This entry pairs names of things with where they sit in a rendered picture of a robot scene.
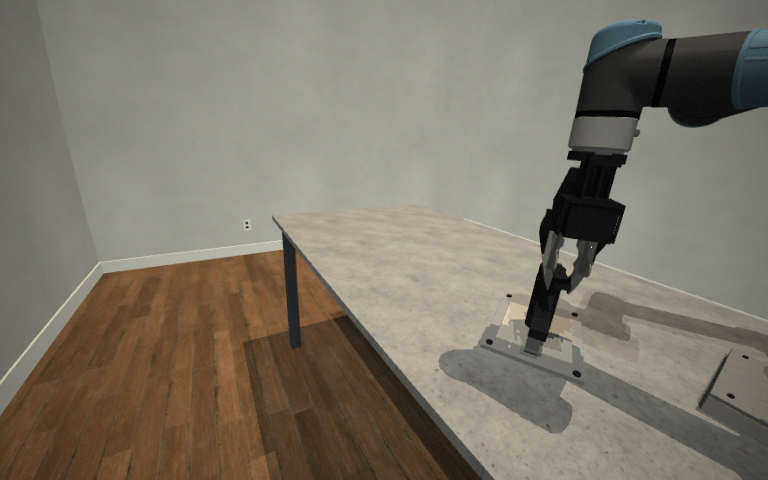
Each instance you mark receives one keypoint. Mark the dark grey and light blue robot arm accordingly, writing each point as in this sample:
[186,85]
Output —
[708,77]

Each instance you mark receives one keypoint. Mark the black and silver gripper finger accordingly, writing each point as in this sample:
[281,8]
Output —
[582,265]
[550,244]

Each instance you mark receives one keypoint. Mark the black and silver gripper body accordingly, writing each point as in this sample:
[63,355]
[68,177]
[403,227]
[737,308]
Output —
[590,216]

